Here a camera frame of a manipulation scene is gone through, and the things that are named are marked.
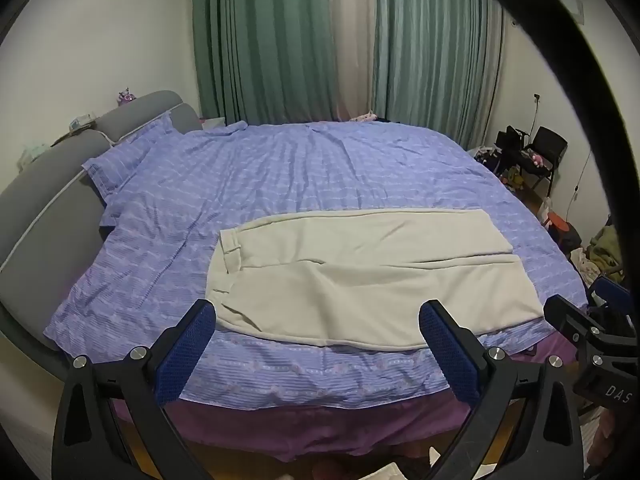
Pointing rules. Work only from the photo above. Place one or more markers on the white nightstand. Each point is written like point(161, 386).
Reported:
point(214, 123)

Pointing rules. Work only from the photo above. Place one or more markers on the purple patterned blanket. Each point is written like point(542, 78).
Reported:
point(300, 175)

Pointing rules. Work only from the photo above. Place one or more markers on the pile of clothes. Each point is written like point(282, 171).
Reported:
point(600, 255)

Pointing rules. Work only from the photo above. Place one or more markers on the cream pants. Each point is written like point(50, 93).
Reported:
point(350, 270)

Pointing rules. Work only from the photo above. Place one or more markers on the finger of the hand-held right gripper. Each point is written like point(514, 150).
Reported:
point(612, 295)
point(570, 317)

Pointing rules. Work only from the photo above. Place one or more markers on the black bag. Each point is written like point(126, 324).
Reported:
point(510, 140)

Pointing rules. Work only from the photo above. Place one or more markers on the white wall box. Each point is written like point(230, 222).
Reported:
point(576, 10)

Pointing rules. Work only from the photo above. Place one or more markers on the small purple figurine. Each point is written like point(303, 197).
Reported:
point(126, 96)

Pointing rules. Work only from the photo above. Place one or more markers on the black folding chair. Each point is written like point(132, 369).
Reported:
point(550, 142)

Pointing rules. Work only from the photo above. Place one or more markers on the grey padded headboard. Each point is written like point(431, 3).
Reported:
point(45, 220)

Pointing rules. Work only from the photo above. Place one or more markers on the small tissue box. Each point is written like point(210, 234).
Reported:
point(81, 122)

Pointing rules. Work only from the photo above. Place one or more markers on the orange container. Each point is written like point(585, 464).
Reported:
point(559, 221)

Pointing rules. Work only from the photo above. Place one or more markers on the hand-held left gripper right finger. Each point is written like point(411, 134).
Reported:
point(452, 355)

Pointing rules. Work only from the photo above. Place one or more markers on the white paper sheet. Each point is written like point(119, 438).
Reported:
point(392, 472)

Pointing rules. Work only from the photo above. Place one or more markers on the pink plush toy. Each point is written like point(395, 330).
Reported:
point(537, 158)

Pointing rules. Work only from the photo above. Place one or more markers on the beige sheer curtain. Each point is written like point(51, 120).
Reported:
point(352, 35)

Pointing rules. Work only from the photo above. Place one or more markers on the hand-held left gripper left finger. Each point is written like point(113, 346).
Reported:
point(182, 360)

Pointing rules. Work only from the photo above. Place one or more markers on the magenta bed sheet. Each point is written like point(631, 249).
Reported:
point(320, 430)

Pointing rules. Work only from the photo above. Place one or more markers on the purple patterned pillow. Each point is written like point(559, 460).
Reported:
point(125, 155)

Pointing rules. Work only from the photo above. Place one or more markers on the pink spotted cloth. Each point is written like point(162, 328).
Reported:
point(363, 116)

